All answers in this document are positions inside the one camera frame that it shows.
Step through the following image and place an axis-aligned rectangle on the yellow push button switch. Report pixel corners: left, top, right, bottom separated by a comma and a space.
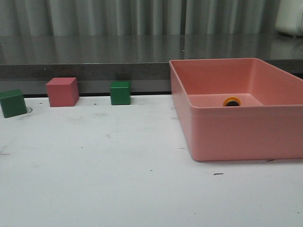
223, 96, 241, 106

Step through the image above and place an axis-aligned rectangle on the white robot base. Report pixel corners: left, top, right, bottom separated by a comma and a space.
275, 0, 303, 36

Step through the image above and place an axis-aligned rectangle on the green cube block middle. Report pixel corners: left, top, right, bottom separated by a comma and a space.
110, 81, 131, 105

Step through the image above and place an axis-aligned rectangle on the green cube block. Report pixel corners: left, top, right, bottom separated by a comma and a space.
110, 81, 131, 105
0, 89, 27, 118

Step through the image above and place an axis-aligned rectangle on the pink cube block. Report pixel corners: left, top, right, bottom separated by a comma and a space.
46, 77, 80, 107

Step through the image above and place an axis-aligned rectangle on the pink plastic bin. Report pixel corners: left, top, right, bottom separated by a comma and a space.
169, 58, 303, 161

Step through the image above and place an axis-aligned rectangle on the green cube block left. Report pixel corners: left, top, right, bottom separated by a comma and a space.
0, 89, 27, 118

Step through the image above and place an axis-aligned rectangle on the grey curtain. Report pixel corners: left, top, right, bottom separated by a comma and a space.
0, 0, 280, 36

